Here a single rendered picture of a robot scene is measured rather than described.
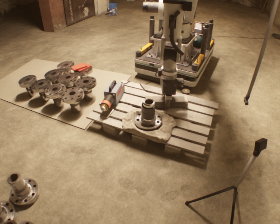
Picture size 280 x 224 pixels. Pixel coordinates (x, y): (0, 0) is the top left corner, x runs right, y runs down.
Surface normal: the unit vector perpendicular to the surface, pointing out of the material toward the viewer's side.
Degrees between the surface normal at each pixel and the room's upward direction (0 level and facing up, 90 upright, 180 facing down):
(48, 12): 90
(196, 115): 0
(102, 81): 0
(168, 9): 88
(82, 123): 0
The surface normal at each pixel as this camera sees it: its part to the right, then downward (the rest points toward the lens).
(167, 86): 0.01, 0.63
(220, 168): 0.00, -0.77
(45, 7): -0.41, 0.58
